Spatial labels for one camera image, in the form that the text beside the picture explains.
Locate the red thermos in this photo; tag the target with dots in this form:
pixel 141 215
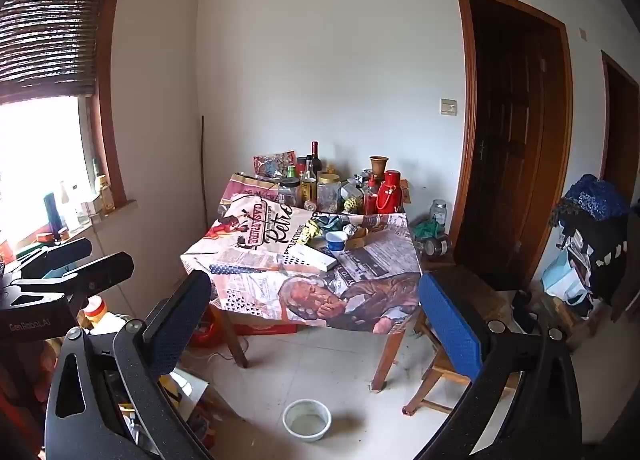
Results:
pixel 390 192

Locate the light blue bag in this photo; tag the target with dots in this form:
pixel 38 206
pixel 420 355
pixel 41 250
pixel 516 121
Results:
pixel 562 275

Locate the white flat box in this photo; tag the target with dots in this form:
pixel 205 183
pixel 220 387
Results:
pixel 312 257

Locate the pink beige woven bag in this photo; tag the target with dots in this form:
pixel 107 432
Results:
pixel 245 190

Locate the yellow green wrapper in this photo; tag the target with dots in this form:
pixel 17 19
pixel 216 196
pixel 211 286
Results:
pixel 312 230

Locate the green cap bottle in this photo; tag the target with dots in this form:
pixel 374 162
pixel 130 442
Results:
pixel 291 173

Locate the clear glass jar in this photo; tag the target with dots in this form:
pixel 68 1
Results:
pixel 438 214

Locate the brown clay vase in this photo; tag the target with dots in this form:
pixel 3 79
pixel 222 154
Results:
pixel 379 166

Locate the red sauce squeeze bottle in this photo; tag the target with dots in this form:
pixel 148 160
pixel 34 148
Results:
pixel 370 197

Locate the red cardboard box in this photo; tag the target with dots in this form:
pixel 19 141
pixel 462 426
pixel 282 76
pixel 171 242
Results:
pixel 265 326

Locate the red cap wine bottle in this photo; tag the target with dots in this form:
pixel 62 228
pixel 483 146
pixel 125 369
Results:
pixel 315 153

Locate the wooden stool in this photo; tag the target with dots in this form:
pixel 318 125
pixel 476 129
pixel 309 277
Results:
pixel 465 290

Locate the blue knitted cloth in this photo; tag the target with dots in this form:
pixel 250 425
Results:
pixel 597 197

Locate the bamboo window blind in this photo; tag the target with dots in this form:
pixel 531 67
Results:
pixel 50 15

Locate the white bowl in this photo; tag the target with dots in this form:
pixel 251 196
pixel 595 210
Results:
pixel 306 420

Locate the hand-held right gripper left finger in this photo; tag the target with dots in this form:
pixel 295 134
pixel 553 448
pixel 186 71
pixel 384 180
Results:
pixel 177 325

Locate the clothes pile on rack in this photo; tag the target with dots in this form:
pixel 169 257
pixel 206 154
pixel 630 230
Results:
pixel 600 255

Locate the teal wrapper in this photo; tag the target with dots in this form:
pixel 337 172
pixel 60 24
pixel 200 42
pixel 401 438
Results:
pixel 332 223

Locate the beige light switch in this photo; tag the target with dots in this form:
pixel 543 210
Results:
pixel 448 106

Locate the wooden table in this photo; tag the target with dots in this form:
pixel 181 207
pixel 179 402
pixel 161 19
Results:
pixel 387 355

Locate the wooden window frame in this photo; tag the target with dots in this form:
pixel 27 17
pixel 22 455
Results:
pixel 107 90

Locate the dark blue bottle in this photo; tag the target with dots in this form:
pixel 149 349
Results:
pixel 52 215

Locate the black shoes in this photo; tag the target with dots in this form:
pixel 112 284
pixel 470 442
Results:
pixel 524 312

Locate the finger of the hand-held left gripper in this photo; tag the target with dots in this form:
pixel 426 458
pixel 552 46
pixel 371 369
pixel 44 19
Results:
pixel 60 255
pixel 100 272

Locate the crumpled silver foil bag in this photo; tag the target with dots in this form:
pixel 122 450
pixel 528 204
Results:
pixel 361 178

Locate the small pale bottle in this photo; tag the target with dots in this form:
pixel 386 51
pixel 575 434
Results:
pixel 103 192

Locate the red plastic object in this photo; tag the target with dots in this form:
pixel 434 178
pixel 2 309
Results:
pixel 206 330

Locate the white jug orange cap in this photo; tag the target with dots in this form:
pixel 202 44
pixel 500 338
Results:
pixel 102 320

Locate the metal tin can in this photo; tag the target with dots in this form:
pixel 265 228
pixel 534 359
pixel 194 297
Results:
pixel 436 246

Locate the green net cloth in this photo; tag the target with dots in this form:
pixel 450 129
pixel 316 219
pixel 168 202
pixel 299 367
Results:
pixel 425 230

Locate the blue white paper cup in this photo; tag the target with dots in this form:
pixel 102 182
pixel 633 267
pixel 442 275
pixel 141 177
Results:
pixel 336 242

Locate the gold lid jar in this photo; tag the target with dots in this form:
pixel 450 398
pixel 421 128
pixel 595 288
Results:
pixel 329 192

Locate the clear bottle yellow label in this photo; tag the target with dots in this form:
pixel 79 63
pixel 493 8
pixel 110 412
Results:
pixel 308 185

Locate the dark wooden door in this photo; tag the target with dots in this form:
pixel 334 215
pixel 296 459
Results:
pixel 510 140

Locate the red snack bag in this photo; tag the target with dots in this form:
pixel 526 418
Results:
pixel 272 163

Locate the brown cardboard tray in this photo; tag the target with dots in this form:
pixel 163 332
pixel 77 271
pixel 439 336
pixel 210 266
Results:
pixel 362 240

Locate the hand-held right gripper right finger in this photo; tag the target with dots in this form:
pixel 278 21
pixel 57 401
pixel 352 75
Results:
pixel 450 325

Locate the black lid jar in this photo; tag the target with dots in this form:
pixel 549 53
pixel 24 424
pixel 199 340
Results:
pixel 290 192

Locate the wooden door frame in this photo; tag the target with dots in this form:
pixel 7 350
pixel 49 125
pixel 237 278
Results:
pixel 607 115

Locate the yellow plastic container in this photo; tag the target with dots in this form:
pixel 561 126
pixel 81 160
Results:
pixel 171 390

